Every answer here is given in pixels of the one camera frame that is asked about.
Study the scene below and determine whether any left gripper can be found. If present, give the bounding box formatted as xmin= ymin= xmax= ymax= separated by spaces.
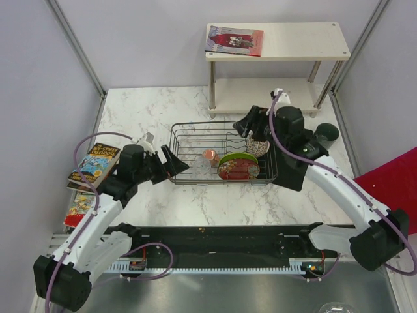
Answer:
xmin=134 ymin=145 xmax=188 ymax=185

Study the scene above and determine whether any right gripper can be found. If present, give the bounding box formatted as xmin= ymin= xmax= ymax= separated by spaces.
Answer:
xmin=233 ymin=104 xmax=289 ymax=149

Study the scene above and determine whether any patterned ceramic bowl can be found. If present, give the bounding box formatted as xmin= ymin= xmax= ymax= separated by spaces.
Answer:
xmin=246 ymin=138 xmax=270 ymax=158

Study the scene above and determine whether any clear plastic glass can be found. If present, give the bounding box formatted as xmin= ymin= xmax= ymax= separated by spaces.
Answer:
xmin=193 ymin=156 xmax=212 ymax=179

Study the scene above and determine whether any pink ceramic mug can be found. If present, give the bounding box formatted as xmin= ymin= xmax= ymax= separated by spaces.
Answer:
xmin=203 ymin=149 xmax=220 ymax=166

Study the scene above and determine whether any black wire dish rack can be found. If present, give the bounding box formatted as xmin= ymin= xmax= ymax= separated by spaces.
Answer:
xmin=169 ymin=121 xmax=277 ymax=185

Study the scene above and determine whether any dark grey mug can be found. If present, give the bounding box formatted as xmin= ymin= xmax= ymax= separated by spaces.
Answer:
xmin=314 ymin=123 xmax=339 ymax=150

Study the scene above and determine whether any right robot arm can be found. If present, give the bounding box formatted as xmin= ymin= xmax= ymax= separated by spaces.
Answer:
xmin=233 ymin=106 xmax=416 ymax=271

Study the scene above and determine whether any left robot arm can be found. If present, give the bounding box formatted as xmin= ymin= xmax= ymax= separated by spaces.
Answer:
xmin=33 ymin=144 xmax=189 ymax=312

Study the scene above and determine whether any green plate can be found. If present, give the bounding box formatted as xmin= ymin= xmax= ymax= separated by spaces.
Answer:
xmin=218 ymin=152 xmax=258 ymax=166

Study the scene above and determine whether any red floral plate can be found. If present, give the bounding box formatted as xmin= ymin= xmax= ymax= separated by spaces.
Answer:
xmin=218 ymin=158 xmax=260 ymax=180

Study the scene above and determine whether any black clipboard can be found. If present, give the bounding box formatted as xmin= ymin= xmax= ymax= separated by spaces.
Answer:
xmin=272 ymin=152 xmax=308 ymax=192

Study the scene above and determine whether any treehouse paperback book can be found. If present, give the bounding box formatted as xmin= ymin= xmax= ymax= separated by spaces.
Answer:
xmin=78 ymin=143 xmax=121 ymax=188

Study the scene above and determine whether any red book on shelf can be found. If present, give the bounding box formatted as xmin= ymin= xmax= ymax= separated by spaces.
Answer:
xmin=205 ymin=25 xmax=264 ymax=57

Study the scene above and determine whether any colourful bottom book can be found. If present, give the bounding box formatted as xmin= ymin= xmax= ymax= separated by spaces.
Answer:
xmin=64 ymin=192 xmax=95 ymax=228

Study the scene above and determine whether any white two-tier shelf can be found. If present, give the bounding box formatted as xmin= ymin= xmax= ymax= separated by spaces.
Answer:
xmin=205 ymin=22 xmax=351 ymax=115

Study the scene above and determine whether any red folder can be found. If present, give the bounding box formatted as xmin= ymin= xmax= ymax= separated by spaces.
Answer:
xmin=354 ymin=148 xmax=417 ymax=235

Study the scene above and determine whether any glass bowl at edge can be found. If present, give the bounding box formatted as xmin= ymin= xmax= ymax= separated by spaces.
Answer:
xmin=318 ymin=302 xmax=357 ymax=313

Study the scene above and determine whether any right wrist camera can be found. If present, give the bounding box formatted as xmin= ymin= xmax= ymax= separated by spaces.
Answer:
xmin=270 ymin=88 xmax=291 ymax=106

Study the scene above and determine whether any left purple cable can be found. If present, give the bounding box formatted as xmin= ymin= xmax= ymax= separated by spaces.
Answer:
xmin=45 ymin=132 xmax=144 ymax=306

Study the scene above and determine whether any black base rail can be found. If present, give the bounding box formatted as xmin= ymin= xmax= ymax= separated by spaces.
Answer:
xmin=105 ymin=223 xmax=336 ymax=268

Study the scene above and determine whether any white cable duct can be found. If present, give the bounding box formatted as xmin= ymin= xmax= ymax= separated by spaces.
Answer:
xmin=107 ymin=259 xmax=309 ymax=273

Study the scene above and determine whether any right aluminium frame post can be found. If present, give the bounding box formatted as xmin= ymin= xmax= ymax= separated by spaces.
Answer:
xmin=329 ymin=0 xmax=392 ymax=97

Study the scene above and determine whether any aluminium frame post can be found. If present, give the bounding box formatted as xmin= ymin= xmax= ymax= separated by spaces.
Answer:
xmin=329 ymin=0 xmax=392 ymax=97
xmin=45 ymin=0 xmax=108 ymax=98

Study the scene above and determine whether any left aluminium frame post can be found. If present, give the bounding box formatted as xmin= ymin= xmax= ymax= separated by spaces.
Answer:
xmin=45 ymin=0 xmax=108 ymax=98

